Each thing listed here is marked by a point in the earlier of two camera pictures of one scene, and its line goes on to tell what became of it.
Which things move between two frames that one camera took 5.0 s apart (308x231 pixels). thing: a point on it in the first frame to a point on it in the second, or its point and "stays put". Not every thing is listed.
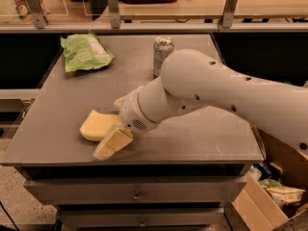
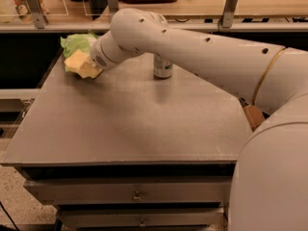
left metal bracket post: [36, 7] stays put
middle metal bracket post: [113, 0] stays put
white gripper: [132, 112] to [98, 56]
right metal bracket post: [230, 7] stays put
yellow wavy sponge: [97, 125] to [81, 64]
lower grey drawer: [141, 218] stays put
